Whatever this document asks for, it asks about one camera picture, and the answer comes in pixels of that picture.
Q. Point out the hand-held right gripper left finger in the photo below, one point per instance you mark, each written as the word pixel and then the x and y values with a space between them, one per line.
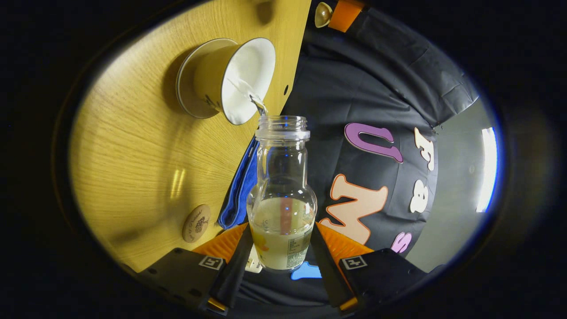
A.
pixel 228 279

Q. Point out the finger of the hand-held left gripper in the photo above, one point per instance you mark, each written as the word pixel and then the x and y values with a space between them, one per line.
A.
pixel 347 13

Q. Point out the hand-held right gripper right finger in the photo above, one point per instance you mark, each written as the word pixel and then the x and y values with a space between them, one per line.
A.
pixel 328 274

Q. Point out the white teacup lid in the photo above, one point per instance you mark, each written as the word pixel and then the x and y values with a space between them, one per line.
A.
pixel 322 14

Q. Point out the round wooden coaster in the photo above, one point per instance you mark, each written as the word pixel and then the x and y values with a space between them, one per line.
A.
pixel 196 223

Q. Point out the clear water bottle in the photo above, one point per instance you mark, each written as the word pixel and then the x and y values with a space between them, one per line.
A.
pixel 283 177

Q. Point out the white teacup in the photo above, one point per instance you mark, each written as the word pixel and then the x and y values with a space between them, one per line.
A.
pixel 248 75

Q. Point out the black backdrop cloth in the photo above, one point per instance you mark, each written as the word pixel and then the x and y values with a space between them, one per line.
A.
pixel 354 88

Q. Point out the blue towel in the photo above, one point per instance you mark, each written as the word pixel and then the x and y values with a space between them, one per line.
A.
pixel 241 190

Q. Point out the white saucer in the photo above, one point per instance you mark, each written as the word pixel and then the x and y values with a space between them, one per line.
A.
pixel 184 84

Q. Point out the ceiling light panel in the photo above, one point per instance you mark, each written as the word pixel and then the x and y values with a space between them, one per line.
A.
pixel 487 168

